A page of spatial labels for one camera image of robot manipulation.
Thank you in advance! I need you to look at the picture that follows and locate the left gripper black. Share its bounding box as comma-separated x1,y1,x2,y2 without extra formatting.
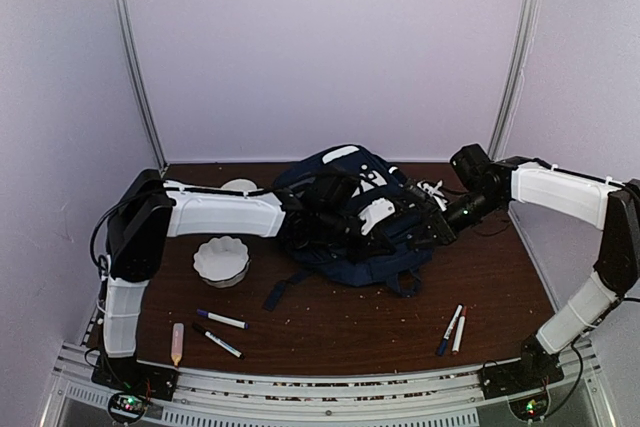
316,205,396,265

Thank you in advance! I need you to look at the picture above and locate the navy blue student backpack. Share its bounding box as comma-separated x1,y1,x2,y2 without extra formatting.
263,144,446,311

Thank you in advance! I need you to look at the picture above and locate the white scalloped ceramic bowl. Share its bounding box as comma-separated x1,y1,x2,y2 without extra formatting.
193,236,250,288

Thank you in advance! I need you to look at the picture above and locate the black capped white marker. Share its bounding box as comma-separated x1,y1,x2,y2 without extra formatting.
191,323,244,359

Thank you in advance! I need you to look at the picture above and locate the pink glue tube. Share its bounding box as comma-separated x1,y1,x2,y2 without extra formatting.
170,323,184,367

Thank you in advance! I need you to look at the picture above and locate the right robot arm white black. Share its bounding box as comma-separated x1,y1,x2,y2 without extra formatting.
407,144,639,389

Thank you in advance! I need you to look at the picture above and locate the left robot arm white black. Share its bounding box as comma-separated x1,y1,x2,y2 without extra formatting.
92,170,400,391

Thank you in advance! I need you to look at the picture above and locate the brown capped white marker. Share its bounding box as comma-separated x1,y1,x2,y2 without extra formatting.
451,306,467,355

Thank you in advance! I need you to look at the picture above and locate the blue capped white marker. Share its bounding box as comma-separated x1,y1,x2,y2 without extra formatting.
436,304,464,356

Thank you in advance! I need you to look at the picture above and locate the purple capped white marker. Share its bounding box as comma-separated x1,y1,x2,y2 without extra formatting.
196,309,249,330

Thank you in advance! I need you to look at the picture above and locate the right circuit board with leds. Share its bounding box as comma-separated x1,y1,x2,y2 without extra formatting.
508,392,551,423

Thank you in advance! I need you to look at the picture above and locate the circuit board with leds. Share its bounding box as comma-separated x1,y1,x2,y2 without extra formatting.
508,392,551,423
107,392,149,424

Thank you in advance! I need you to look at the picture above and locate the left circuit board with leds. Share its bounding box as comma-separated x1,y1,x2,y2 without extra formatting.
107,392,149,424

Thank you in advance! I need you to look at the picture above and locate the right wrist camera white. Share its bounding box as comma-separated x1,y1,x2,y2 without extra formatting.
417,180,449,212

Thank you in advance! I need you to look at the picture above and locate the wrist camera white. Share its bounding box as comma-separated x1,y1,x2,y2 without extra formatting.
417,180,449,212
358,198,395,236

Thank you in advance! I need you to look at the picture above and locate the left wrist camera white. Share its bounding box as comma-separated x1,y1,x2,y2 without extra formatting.
358,198,395,236

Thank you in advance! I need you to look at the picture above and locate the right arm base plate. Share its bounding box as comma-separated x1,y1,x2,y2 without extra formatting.
479,360,564,400

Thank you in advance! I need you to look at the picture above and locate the front aluminium rail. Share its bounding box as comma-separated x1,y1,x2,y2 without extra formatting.
42,339,619,427

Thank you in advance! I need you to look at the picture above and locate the right aluminium frame post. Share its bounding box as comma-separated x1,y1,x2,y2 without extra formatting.
489,0,540,159

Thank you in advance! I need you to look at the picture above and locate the aluminium frame post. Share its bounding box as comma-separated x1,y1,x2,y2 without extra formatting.
114,0,169,173
489,0,540,159

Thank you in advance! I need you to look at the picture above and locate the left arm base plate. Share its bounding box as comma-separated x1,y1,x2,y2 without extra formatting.
91,354,178,401

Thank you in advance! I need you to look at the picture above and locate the left aluminium frame post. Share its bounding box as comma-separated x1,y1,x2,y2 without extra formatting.
114,0,169,173

